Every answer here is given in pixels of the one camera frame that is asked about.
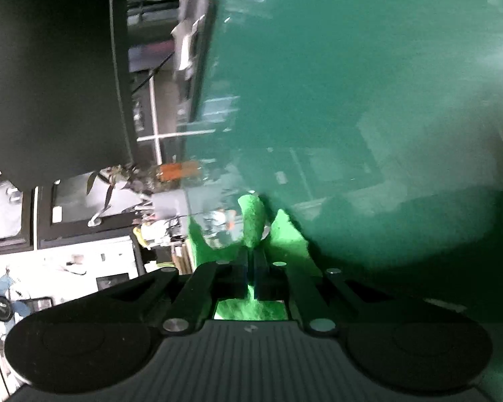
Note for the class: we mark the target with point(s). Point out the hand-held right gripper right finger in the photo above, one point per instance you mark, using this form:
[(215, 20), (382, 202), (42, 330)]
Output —
[(272, 280)]

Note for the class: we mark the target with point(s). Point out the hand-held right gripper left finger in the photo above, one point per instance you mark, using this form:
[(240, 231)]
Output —
[(230, 280)]

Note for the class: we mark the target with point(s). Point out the green cloth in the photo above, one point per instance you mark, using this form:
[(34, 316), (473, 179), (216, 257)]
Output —
[(253, 217)]

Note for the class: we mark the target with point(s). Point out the orange jar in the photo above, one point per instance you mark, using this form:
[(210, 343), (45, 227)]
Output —
[(178, 171)]

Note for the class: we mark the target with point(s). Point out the blue fan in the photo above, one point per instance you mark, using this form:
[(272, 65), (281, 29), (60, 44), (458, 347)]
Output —
[(2, 301)]

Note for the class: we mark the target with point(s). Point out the black curved monitor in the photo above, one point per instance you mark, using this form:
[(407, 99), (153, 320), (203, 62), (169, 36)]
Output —
[(46, 71)]

